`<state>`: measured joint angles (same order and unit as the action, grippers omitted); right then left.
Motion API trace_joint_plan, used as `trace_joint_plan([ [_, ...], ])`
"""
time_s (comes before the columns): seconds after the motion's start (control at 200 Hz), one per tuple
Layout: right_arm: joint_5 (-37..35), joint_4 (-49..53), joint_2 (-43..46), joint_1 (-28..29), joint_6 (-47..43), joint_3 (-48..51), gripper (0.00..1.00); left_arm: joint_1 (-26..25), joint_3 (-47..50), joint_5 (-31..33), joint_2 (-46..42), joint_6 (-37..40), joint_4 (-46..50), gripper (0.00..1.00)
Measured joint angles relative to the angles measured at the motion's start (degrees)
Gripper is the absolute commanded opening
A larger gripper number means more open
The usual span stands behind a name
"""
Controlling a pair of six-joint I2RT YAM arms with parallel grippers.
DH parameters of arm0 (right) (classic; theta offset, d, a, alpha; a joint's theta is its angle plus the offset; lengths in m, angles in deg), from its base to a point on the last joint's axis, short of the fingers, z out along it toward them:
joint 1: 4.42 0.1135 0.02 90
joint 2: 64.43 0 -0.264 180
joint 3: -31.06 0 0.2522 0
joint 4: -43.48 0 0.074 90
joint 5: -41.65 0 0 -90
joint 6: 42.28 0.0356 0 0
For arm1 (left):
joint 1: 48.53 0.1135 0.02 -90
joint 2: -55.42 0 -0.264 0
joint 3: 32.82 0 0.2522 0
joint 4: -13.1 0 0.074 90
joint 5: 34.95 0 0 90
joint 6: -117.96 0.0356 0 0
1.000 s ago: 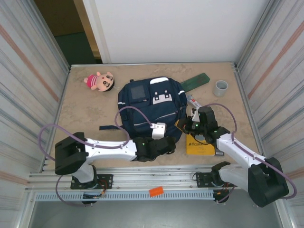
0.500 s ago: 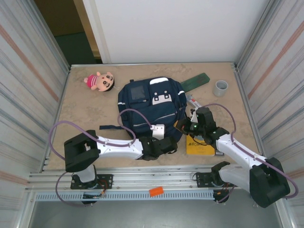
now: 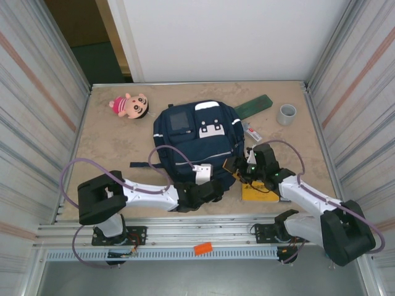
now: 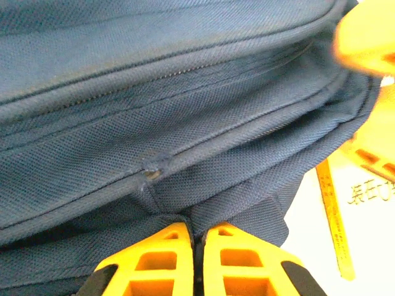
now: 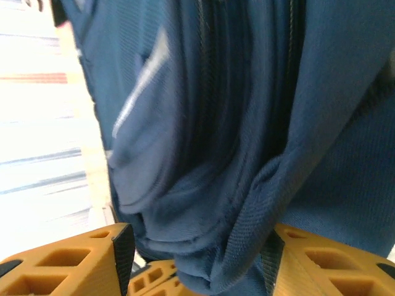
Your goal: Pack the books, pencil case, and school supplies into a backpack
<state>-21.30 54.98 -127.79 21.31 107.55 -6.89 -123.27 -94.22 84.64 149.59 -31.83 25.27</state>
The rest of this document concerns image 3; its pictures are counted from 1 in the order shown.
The yellow book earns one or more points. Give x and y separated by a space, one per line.
259 195

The clear eraser pack red label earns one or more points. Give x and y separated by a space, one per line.
253 133

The navy blue backpack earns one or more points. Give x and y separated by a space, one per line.
197 145

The green pencil case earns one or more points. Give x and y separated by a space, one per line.
256 105

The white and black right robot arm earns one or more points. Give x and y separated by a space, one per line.
308 197

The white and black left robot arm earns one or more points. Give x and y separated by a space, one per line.
148 194

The grey cup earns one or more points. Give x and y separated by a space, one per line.
286 115

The orange block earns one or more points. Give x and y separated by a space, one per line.
203 248

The plush doll pink striped shirt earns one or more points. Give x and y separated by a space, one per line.
135 106

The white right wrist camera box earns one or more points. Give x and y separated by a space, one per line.
251 157

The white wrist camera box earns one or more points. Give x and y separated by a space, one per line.
203 172
251 157

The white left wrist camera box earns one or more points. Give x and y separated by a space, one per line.
203 172

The aluminium rail frame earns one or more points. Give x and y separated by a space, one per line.
200 234

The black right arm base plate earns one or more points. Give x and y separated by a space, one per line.
262 232

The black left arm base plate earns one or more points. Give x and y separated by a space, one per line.
139 234

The white door frame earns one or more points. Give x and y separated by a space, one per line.
129 61

